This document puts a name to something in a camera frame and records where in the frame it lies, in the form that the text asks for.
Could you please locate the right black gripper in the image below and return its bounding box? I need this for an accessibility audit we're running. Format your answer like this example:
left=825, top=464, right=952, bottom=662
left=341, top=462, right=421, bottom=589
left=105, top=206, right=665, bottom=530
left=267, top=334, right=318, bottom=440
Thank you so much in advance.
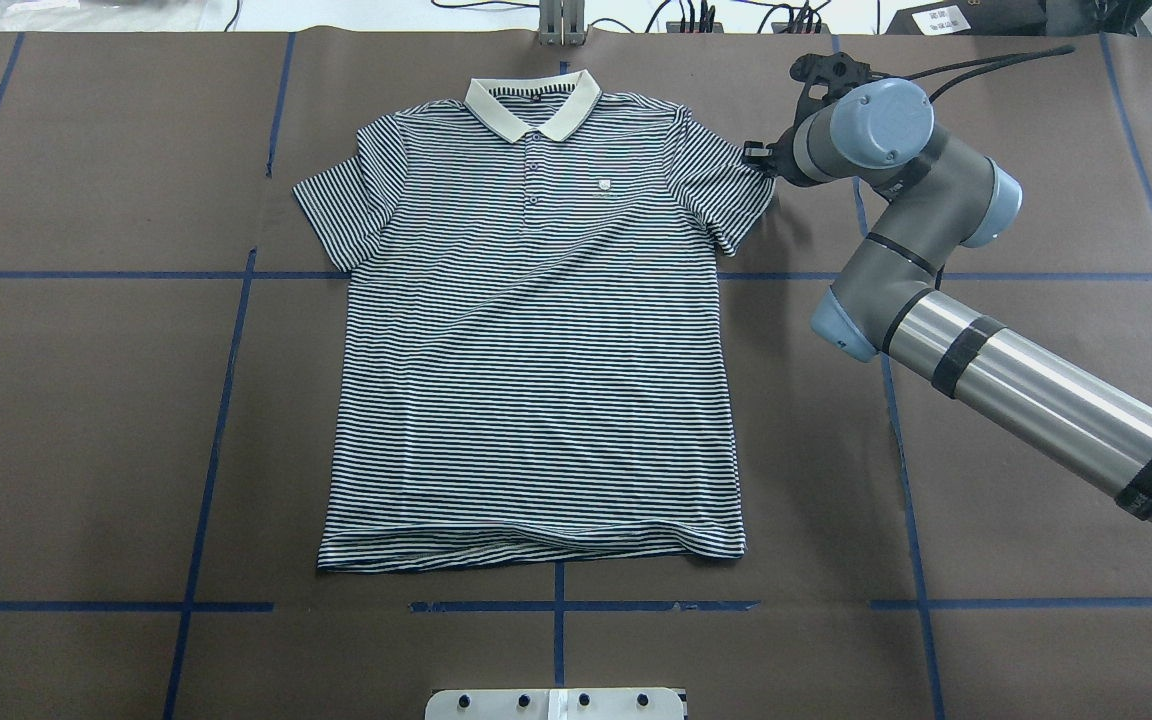
left=742, top=53, right=873, bottom=184

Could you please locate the blue white striped polo shirt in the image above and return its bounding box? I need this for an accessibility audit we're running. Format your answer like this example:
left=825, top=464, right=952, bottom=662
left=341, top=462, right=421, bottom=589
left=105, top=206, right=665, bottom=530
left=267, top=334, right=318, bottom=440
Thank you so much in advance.
left=291, top=70, right=774, bottom=574

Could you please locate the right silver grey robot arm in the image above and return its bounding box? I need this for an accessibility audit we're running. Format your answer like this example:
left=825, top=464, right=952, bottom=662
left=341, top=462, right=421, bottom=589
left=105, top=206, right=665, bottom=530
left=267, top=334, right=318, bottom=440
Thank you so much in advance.
left=742, top=51, right=1152, bottom=526

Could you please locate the right grey USB hub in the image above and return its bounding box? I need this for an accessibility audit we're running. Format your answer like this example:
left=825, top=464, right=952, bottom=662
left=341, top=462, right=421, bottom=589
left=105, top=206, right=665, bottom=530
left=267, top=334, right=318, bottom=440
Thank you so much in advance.
left=755, top=1, right=826, bottom=35

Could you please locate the grey usb hub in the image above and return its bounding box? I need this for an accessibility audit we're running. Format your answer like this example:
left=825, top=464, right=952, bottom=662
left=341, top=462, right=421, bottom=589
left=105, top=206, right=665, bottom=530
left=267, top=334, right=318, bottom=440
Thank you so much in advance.
left=658, top=1, right=723, bottom=35
left=755, top=1, right=826, bottom=35

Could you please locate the black box with label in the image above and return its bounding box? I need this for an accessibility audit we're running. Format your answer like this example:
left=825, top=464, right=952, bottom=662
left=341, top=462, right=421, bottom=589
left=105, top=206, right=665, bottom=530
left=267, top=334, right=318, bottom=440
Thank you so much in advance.
left=882, top=1, right=1047, bottom=37

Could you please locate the left grey USB hub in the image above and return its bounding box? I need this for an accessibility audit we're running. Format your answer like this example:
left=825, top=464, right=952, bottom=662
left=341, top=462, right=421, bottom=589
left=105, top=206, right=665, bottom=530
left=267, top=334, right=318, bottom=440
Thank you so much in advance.
left=658, top=1, right=723, bottom=35

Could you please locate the clear plastic bag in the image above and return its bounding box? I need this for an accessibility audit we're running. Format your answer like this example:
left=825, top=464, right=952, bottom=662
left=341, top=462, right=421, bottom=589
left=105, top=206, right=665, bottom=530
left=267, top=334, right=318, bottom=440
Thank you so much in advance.
left=0, top=1, right=244, bottom=33

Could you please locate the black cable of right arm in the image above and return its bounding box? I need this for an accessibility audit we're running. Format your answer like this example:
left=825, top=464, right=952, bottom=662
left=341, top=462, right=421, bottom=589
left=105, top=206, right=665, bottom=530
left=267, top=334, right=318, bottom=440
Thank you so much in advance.
left=911, top=43, right=1077, bottom=101

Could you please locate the aluminium profile post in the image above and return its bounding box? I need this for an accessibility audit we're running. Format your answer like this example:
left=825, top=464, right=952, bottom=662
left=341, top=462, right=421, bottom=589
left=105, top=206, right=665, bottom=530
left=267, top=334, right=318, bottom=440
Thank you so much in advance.
left=536, top=0, right=588, bottom=47

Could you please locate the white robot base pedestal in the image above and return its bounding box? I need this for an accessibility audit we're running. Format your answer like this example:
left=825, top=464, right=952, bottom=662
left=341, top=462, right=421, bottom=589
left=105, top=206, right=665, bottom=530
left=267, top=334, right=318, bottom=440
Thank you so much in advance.
left=422, top=685, right=689, bottom=719

